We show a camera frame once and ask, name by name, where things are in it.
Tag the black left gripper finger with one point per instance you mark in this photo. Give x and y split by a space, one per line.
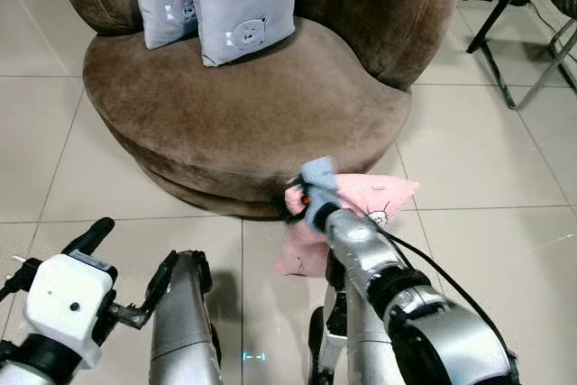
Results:
88 235
162 281

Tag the pink pillow with animal print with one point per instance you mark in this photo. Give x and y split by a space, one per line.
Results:
379 196

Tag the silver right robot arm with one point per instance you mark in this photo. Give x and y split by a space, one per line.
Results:
433 331

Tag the brown round sofa chair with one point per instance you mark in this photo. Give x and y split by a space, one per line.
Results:
243 114

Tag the silver left robot leg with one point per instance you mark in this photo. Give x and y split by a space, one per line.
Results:
180 331

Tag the silver robot leg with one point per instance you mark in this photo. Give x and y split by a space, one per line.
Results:
356 358
180 331

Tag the silver right robot leg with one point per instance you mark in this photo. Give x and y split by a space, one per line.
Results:
356 358

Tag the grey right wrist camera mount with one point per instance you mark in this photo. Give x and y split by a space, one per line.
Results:
317 178

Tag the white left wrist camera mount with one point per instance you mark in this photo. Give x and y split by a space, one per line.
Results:
68 304

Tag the black metal frame leg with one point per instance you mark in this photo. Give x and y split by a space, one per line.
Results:
505 6

